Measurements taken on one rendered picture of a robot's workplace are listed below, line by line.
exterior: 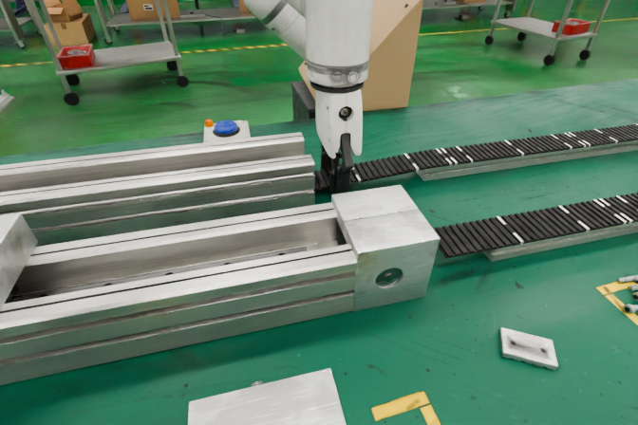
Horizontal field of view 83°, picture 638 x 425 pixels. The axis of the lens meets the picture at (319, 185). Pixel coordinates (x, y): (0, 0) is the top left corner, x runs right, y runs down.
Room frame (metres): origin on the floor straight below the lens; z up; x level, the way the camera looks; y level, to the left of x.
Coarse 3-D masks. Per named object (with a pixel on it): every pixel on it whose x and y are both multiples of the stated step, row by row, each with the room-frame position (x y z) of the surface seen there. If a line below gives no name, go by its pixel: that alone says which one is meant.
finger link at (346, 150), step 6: (342, 138) 0.45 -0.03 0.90; (348, 138) 0.45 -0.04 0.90; (342, 144) 0.44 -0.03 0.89; (348, 144) 0.44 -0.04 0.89; (342, 150) 0.44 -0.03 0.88; (348, 150) 0.44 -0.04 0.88; (342, 156) 0.44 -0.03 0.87; (348, 156) 0.43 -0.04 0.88; (342, 162) 0.44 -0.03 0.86; (348, 162) 0.43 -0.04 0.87; (348, 168) 0.42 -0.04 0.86
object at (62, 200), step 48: (192, 144) 0.49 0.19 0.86; (240, 144) 0.49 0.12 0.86; (288, 144) 0.50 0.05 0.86; (0, 192) 0.40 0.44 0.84; (48, 192) 0.37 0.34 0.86; (96, 192) 0.37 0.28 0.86; (144, 192) 0.38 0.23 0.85; (192, 192) 0.40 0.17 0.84; (240, 192) 0.41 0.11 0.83; (288, 192) 0.43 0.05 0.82; (48, 240) 0.35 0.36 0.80
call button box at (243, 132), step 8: (240, 120) 0.62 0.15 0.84; (208, 128) 0.59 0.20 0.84; (240, 128) 0.59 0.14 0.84; (248, 128) 0.59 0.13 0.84; (208, 136) 0.56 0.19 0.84; (216, 136) 0.56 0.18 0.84; (224, 136) 0.56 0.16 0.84; (232, 136) 0.56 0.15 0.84; (240, 136) 0.56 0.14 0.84; (248, 136) 0.56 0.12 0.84
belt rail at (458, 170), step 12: (612, 144) 0.60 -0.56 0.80; (624, 144) 0.62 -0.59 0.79; (636, 144) 0.62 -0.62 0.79; (528, 156) 0.56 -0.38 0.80; (540, 156) 0.56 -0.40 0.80; (552, 156) 0.58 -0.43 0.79; (564, 156) 0.58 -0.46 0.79; (576, 156) 0.58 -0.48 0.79; (588, 156) 0.59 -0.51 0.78; (432, 168) 0.51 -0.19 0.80; (444, 168) 0.52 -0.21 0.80; (456, 168) 0.53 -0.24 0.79; (468, 168) 0.54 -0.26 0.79; (480, 168) 0.54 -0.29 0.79; (492, 168) 0.54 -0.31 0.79; (504, 168) 0.55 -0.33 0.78
